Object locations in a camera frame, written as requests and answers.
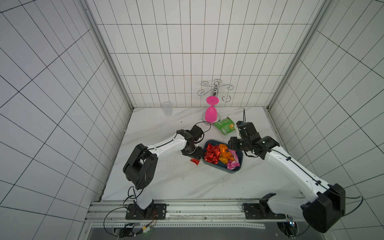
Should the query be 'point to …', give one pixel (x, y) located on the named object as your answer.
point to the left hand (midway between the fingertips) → (192, 158)
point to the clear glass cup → (167, 108)
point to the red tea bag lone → (214, 161)
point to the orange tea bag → (223, 149)
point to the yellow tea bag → (223, 159)
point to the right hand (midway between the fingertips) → (226, 142)
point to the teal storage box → (221, 166)
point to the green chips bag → (225, 126)
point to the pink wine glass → (210, 113)
